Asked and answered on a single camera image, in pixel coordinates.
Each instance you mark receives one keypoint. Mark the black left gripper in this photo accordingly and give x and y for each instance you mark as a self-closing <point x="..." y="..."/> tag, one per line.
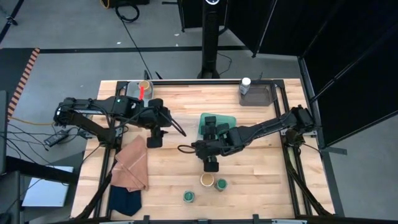
<point x="152" y="115"/>

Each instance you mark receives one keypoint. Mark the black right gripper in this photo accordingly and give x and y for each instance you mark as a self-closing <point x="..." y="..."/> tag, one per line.
<point x="217" y="147"/>

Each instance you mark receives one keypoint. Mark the green-lid spice jar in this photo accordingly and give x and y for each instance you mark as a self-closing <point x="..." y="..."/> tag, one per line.
<point x="188" y="196"/>
<point x="221" y="184"/>

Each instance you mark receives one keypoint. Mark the white-lid spice jar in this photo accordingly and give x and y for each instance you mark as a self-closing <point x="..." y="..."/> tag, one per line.
<point x="245" y="82"/>

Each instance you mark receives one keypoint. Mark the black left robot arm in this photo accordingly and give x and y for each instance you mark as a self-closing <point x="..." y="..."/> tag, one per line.
<point x="90" y="107"/>

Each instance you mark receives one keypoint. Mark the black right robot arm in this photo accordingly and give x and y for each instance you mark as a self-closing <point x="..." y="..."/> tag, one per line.
<point x="267" y="126"/>

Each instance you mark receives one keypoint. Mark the salmon pink cloth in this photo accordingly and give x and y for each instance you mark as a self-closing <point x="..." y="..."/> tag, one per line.
<point x="130" y="168"/>

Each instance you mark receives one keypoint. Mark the green plastic bin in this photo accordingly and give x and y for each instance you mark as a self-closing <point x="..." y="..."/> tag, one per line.
<point x="227" y="118"/>

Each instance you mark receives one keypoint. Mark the red tape tag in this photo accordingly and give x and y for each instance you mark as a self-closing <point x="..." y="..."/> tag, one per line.
<point x="142" y="93"/>

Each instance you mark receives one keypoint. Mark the grey plastic bin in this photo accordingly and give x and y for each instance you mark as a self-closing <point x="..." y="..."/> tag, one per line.
<point x="134" y="90"/>

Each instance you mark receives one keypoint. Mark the navy blue cloth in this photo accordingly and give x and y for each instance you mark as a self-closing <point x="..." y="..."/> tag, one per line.
<point x="124" y="200"/>

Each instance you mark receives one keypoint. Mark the dark smoky plastic bin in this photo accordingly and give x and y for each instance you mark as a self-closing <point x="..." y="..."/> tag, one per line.
<point x="258" y="96"/>

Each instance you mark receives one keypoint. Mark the silver aluminium bar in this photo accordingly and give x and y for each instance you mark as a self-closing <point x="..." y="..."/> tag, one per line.
<point x="289" y="222"/>
<point x="116" y="222"/>

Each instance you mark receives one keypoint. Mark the black power adapter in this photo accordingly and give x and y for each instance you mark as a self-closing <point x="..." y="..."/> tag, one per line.
<point x="56" y="138"/>

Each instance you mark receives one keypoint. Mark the white flat board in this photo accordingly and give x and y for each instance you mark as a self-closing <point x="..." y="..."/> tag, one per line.
<point x="46" y="189"/>

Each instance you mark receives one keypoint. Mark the black tower fan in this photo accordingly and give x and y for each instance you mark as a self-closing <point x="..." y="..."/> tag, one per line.
<point x="210" y="37"/>

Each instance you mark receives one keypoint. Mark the black room divider panel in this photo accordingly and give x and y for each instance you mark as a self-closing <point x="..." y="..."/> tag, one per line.
<point x="264" y="25"/>
<point x="357" y="62"/>

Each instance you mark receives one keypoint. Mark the black aluminium table frame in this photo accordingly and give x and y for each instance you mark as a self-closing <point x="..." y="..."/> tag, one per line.
<point x="186" y="82"/>

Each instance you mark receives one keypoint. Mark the black side table frame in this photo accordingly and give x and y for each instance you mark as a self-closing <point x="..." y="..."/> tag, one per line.
<point x="37" y="175"/>

